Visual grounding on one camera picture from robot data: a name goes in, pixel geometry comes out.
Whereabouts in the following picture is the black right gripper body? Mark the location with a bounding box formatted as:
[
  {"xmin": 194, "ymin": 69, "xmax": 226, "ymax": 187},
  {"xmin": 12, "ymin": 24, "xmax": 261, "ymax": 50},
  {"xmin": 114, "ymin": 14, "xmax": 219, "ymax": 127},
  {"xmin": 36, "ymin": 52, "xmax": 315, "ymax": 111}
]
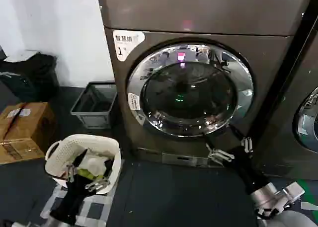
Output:
[{"xmin": 228, "ymin": 145, "xmax": 272, "ymax": 196}]

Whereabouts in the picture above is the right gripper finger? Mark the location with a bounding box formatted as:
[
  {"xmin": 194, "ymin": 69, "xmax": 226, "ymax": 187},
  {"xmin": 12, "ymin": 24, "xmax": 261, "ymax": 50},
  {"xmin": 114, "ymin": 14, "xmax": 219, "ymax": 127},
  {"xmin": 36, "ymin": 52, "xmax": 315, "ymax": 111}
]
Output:
[
  {"xmin": 230, "ymin": 126, "xmax": 254, "ymax": 153},
  {"xmin": 201, "ymin": 132, "xmax": 236, "ymax": 163}
]

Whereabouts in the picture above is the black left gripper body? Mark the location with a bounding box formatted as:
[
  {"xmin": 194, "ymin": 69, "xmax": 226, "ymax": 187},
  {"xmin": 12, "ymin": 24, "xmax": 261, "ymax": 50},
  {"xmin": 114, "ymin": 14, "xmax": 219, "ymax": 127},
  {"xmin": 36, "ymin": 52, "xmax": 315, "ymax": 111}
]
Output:
[{"xmin": 49, "ymin": 174, "xmax": 88, "ymax": 223}]

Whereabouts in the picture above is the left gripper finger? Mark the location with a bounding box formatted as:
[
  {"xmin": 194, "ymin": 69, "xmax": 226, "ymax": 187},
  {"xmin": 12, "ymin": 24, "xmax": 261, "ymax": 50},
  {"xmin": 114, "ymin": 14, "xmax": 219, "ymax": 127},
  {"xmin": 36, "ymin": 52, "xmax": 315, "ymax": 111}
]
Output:
[
  {"xmin": 62, "ymin": 149, "xmax": 89, "ymax": 184},
  {"xmin": 84, "ymin": 177, "xmax": 110, "ymax": 192}
]

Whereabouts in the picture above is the yellow-green garment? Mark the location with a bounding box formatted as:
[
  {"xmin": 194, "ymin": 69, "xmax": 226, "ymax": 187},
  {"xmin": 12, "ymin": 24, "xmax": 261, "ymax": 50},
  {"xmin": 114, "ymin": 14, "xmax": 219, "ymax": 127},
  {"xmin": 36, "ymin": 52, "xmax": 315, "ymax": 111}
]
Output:
[{"xmin": 77, "ymin": 167, "xmax": 106, "ymax": 181}]

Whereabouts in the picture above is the white garment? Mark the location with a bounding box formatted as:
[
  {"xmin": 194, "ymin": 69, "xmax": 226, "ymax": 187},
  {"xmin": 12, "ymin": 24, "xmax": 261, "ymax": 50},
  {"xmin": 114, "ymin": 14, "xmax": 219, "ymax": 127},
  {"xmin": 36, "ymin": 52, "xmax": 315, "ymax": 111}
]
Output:
[{"xmin": 79, "ymin": 153, "xmax": 116, "ymax": 175}]

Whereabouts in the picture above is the black garment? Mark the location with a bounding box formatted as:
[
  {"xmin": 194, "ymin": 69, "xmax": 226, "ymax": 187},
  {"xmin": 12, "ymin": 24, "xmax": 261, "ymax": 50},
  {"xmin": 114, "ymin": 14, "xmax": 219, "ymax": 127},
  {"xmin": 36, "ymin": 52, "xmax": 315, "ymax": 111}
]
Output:
[{"xmin": 104, "ymin": 157, "xmax": 115, "ymax": 178}]

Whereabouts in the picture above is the grey white checkered mat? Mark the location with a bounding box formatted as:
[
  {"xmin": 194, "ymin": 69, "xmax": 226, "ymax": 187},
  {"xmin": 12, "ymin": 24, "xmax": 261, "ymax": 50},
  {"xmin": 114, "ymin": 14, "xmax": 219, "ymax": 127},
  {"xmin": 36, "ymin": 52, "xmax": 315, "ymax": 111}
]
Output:
[{"xmin": 41, "ymin": 162, "xmax": 125, "ymax": 227}]

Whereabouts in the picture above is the white perforated laundry basket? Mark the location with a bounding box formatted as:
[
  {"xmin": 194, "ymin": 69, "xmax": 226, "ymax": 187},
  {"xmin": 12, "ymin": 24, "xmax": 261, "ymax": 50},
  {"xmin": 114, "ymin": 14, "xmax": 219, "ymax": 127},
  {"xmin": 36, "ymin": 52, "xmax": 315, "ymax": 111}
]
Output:
[{"xmin": 44, "ymin": 134, "xmax": 122, "ymax": 195}]

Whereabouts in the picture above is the grey dryer with teal door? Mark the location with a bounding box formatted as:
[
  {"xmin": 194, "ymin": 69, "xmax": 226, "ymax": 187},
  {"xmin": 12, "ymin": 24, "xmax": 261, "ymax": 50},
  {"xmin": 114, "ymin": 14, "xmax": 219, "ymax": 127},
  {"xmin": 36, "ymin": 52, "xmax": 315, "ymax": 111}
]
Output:
[{"xmin": 253, "ymin": 0, "xmax": 318, "ymax": 180}]

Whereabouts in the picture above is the brown cardboard box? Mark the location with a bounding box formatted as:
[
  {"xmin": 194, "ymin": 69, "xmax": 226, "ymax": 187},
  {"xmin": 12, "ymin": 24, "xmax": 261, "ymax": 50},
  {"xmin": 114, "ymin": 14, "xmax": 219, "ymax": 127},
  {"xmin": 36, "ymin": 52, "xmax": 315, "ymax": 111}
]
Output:
[{"xmin": 0, "ymin": 101, "xmax": 56, "ymax": 165}]

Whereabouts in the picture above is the grey plastic crate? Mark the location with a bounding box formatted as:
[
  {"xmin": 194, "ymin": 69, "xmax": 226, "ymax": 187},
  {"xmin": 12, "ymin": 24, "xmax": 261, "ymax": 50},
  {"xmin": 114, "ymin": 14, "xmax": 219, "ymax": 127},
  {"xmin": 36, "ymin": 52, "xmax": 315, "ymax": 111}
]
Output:
[{"xmin": 70, "ymin": 81, "xmax": 118, "ymax": 130}]

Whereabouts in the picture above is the round glass dryer door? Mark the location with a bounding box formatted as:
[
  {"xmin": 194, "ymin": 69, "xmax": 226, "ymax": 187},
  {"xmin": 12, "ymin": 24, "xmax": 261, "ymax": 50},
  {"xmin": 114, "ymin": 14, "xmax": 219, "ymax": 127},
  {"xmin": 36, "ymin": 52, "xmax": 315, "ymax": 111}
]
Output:
[{"xmin": 125, "ymin": 38, "xmax": 255, "ymax": 138}]

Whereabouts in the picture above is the teal-tinted round dryer door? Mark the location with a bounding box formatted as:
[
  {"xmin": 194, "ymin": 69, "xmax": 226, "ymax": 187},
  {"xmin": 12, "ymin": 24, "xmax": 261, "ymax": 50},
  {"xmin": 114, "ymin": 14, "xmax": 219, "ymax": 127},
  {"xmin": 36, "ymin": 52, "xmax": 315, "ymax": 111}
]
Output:
[{"xmin": 292, "ymin": 86, "xmax": 318, "ymax": 148}]

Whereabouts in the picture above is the small white door label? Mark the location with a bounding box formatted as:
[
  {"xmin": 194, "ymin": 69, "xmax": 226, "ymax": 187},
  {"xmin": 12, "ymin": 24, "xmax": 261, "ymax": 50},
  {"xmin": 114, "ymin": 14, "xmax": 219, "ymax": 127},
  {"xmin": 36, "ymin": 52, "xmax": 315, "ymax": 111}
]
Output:
[{"xmin": 128, "ymin": 92, "xmax": 142, "ymax": 111}]

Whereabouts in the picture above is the black bag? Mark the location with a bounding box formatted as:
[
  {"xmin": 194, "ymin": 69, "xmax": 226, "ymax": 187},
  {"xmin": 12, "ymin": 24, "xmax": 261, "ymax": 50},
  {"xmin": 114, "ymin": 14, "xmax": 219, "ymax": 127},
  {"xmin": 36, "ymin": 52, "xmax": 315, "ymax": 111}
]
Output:
[{"xmin": 0, "ymin": 52, "xmax": 60, "ymax": 102}]

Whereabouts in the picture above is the grey front-load dryer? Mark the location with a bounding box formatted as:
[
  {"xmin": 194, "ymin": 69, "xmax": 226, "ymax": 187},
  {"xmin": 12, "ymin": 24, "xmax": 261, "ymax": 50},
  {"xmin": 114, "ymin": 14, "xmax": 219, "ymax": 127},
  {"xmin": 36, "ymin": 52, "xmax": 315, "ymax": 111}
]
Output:
[{"xmin": 96, "ymin": 0, "xmax": 314, "ymax": 168}]

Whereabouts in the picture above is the white numbered dryer sticker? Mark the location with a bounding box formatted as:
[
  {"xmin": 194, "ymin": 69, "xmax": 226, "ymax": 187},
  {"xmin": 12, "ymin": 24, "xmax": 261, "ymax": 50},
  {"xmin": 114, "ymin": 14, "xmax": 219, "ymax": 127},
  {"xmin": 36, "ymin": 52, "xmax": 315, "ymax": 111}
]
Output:
[{"xmin": 113, "ymin": 30, "xmax": 145, "ymax": 62}]

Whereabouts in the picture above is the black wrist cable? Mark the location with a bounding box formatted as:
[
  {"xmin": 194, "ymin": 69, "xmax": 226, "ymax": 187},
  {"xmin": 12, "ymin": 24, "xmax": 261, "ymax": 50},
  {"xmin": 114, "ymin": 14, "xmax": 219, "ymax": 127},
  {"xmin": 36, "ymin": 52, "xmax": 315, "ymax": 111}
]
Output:
[{"xmin": 257, "ymin": 207, "xmax": 278, "ymax": 221}]

